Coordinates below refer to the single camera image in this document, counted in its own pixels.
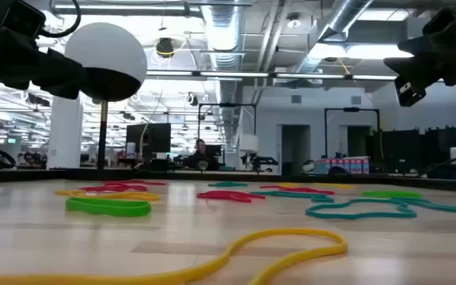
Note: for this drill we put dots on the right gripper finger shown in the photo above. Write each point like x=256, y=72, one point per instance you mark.
x=410, y=66
x=422, y=49

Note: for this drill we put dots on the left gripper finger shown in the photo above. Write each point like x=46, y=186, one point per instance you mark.
x=54, y=61
x=73, y=77

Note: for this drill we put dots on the red rubber band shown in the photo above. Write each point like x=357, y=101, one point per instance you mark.
x=307, y=191
x=149, y=183
x=113, y=187
x=228, y=195

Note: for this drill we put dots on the green rubber band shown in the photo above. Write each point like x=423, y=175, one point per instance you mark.
x=109, y=209
x=390, y=194

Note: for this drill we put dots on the large teal rubber band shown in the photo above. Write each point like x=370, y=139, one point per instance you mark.
x=354, y=216

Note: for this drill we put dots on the white globe lamp black stand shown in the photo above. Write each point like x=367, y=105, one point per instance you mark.
x=105, y=51

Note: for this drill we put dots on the white building column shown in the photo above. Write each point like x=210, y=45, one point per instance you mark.
x=65, y=134

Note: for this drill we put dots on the ceiling strip light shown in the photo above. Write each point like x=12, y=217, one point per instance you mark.
x=331, y=76
x=212, y=74

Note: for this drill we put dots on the black storage cabinet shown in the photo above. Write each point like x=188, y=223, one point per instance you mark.
x=402, y=150

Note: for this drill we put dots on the black ceiling device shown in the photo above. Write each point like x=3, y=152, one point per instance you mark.
x=165, y=46

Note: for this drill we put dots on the black computer monitor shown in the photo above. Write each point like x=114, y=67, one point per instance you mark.
x=153, y=138

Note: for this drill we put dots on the pink carton row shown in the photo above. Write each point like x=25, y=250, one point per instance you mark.
x=343, y=165

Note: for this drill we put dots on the person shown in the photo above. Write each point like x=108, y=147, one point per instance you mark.
x=201, y=158

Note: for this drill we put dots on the white cube shade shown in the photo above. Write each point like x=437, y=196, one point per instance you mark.
x=248, y=143

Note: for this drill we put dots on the black metal gantry frame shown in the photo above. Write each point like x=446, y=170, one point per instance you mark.
x=350, y=109
x=228, y=105

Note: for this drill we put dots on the silver ventilation duct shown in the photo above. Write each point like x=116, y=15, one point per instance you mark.
x=339, y=20
x=224, y=31

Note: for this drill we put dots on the black aluminium table frame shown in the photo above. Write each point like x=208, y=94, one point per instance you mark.
x=54, y=175

